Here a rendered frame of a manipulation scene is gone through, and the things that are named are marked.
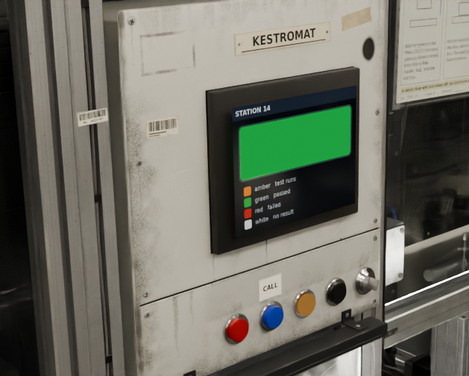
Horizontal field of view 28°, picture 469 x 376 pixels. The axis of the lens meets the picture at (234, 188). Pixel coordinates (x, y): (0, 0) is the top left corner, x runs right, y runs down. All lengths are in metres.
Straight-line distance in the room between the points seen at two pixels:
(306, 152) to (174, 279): 0.23
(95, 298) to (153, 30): 0.31
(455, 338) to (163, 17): 1.10
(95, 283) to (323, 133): 0.35
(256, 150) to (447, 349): 0.95
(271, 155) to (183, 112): 0.13
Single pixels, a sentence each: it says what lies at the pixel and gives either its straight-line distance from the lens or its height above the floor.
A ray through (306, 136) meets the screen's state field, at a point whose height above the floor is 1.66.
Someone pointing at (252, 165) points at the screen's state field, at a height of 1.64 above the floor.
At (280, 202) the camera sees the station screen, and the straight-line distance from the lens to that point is 1.17.
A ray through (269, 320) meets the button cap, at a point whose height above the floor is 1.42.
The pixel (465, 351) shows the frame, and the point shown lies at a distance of 1.95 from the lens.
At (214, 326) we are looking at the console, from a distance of 1.18.
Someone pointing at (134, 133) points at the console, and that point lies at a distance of 1.04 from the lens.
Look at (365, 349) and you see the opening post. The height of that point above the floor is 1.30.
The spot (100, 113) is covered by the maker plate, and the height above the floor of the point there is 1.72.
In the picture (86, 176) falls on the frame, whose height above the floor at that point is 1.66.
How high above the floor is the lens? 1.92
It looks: 16 degrees down
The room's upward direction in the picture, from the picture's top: 1 degrees counter-clockwise
